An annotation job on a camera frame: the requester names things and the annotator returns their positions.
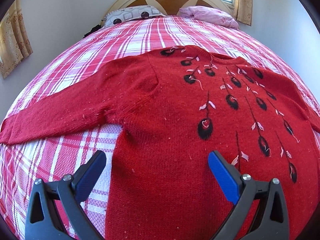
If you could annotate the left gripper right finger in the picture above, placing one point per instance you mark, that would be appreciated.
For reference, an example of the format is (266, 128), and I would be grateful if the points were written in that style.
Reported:
(271, 220)

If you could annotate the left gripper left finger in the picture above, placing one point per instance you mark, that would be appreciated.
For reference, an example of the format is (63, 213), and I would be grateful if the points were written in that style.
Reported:
(43, 220)

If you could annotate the red knitted sweater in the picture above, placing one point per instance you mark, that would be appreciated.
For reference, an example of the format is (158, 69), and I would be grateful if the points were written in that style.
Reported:
(175, 106)

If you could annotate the red white plaid bedspread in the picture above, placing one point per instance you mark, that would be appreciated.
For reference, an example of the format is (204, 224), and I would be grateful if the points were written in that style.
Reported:
(52, 158)

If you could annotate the pink pillow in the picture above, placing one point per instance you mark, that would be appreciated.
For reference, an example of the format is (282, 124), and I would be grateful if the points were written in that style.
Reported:
(210, 15)

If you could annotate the black object beside pillow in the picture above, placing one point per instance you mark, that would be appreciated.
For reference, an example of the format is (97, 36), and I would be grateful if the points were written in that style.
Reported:
(93, 30)

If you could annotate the beige curtain right of window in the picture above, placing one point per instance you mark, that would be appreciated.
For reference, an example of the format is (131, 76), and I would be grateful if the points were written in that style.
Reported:
(243, 10)

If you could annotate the grey patterned pillow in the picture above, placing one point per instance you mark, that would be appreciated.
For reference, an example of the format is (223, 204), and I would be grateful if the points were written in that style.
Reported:
(140, 12)

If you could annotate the beige curtain on left wall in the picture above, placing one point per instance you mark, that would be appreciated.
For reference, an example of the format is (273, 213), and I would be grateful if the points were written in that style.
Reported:
(15, 44)

